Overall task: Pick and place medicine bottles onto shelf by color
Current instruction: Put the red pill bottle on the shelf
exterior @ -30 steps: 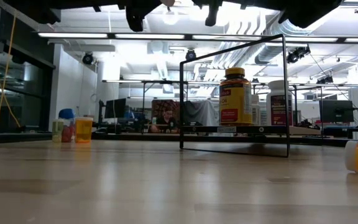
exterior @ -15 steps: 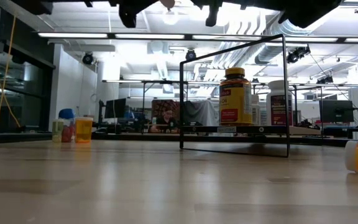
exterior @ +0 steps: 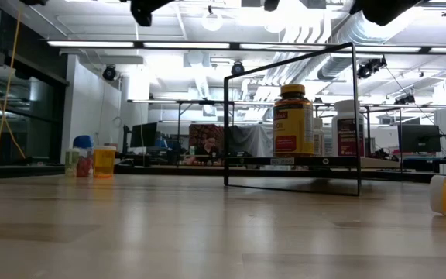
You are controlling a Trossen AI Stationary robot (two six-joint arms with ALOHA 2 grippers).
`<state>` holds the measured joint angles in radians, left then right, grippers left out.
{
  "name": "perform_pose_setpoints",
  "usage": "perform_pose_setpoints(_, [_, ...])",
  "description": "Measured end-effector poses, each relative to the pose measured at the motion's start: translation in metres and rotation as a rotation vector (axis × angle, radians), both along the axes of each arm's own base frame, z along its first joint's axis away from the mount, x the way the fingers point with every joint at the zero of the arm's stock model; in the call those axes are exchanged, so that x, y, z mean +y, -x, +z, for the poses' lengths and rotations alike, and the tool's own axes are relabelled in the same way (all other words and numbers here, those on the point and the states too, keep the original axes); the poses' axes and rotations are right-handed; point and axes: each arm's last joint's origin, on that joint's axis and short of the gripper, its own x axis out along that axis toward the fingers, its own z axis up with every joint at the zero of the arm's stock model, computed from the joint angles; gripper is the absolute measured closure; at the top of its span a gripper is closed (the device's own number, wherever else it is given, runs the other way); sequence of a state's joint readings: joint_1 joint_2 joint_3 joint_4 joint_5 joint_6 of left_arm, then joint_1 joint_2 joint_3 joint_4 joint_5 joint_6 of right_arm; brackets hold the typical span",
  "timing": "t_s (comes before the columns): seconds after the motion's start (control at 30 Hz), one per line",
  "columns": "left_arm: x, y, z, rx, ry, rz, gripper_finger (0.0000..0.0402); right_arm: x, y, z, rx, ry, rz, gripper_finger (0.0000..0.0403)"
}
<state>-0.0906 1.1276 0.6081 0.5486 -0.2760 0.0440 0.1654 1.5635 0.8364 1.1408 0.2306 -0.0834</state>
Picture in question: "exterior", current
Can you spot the black metal table frame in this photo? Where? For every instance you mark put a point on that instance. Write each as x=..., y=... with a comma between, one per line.
x=169, y=169

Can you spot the amber bottle with yellow cap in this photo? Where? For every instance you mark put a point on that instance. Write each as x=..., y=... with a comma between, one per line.
x=292, y=124

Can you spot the pale green vial white cap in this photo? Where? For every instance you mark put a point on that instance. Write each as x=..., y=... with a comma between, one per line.
x=72, y=164

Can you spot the patterned wall hanging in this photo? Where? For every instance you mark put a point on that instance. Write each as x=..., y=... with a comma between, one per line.
x=200, y=131

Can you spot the large white bottle maroon label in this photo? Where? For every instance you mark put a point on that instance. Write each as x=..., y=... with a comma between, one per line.
x=347, y=135

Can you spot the wide orange vial white cap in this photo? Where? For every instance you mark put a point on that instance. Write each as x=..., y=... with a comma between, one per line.
x=104, y=162

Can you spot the black monitor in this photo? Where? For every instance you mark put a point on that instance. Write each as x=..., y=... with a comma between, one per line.
x=143, y=135
x=418, y=137

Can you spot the person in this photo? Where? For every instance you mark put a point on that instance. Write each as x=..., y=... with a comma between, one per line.
x=208, y=149

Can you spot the black ceiling spotlight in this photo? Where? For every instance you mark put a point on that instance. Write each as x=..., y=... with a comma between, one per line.
x=237, y=68
x=109, y=73

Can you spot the white medicine bottle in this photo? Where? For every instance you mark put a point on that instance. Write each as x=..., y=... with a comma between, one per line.
x=318, y=139

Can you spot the grey cloth cover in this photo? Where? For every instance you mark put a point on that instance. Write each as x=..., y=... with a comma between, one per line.
x=250, y=139

